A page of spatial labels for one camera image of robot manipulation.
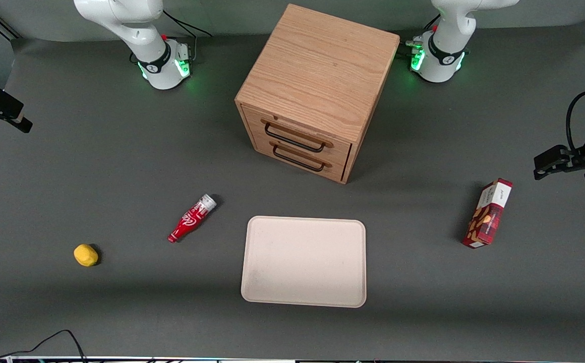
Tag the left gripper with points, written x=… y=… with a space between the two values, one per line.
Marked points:
x=581 y=154

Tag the wooden drawer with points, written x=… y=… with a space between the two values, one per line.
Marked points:
x=297 y=164
x=297 y=132

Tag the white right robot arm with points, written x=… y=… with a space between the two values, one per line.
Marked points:
x=143 y=38

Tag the wooden drawer cabinet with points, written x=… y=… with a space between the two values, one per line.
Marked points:
x=323 y=65

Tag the red cookie box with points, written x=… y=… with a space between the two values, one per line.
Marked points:
x=489 y=214

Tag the yellow lemon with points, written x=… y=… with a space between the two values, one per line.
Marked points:
x=85 y=255

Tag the red cola bottle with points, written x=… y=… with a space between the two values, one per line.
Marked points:
x=190 y=219

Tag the beige plastic tray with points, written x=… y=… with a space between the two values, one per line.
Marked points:
x=303 y=262

